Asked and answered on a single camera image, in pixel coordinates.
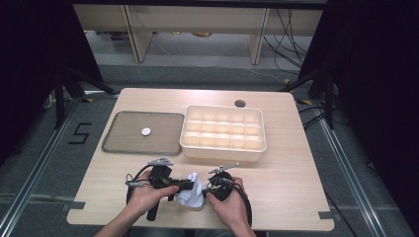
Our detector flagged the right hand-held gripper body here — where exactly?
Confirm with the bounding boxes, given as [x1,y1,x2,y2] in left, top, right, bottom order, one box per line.
[206,162,241,202]

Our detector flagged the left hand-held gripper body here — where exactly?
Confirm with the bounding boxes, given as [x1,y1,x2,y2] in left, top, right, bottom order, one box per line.
[146,157,176,222]

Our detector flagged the white sock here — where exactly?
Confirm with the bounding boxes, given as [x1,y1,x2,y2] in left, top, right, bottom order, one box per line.
[174,172,209,209]

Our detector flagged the cream divided storage box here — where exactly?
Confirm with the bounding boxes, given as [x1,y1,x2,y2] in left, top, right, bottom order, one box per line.
[179,104,267,163]

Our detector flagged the person's right hand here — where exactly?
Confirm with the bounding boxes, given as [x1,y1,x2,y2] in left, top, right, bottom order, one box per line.
[207,177,253,229]

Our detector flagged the person's left hand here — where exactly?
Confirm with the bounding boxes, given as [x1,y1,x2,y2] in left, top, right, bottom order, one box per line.
[126,170,181,219]

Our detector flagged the translucent brown box lid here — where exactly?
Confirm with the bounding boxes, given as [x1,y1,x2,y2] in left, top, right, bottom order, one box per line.
[101,111,186,157]

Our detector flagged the grey tape strip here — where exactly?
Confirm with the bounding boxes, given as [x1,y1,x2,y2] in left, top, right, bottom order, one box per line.
[61,200,87,212]
[317,210,336,221]

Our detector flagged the black metal stand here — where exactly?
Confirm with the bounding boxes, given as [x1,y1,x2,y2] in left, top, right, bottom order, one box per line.
[280,67,337,130]
[52,65,120,130]

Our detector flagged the beige desk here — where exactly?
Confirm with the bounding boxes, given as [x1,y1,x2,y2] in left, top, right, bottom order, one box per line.
[72,3,324,65]

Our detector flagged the black curtain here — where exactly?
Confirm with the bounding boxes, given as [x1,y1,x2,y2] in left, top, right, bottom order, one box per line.
[0,0,105,166]
[297,0,419,228]

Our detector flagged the left hand-held gripper black cable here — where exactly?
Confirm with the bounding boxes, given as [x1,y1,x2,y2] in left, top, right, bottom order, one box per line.
[124,164,156,206]

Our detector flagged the hand-held gripper black cable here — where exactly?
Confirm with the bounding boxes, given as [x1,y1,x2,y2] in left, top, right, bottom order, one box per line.
[230,182,254,228]
[124,164,156,206]

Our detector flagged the right hand-held gripper black cable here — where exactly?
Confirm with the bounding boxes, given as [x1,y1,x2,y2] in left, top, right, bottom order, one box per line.
[230,182,254,228]

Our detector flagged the black floor cables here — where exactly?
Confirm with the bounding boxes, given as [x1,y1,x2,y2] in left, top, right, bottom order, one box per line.
[295,104,347,131]

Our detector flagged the white floor cable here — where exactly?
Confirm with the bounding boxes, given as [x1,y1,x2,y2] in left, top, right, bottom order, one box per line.
[241,66,286,84]

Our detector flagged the aluminium floor rail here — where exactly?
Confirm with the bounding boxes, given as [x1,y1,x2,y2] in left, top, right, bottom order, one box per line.
[0,97,83,237]
[315,110,386,237]

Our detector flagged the hanging black cables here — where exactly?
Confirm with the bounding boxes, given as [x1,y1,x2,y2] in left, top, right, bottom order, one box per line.
[263,9,312,76]

